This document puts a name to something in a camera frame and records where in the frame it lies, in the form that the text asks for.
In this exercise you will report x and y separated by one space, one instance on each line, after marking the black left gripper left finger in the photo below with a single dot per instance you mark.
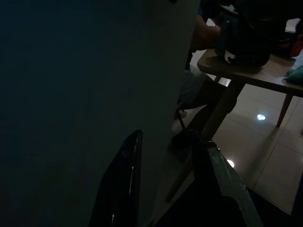
120 184

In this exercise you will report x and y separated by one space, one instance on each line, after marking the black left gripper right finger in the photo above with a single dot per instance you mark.
213 165

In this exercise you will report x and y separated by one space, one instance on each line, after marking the black metal chair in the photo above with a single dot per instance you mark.
181 120

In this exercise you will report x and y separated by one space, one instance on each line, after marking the wooden table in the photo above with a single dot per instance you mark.
248 73

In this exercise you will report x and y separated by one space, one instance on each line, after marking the black round fan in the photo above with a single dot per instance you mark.
246 54

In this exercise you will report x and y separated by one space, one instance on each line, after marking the seated person in blue shirt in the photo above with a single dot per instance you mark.
203 35

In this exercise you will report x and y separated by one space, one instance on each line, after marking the orange black battery box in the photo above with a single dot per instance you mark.
297 48

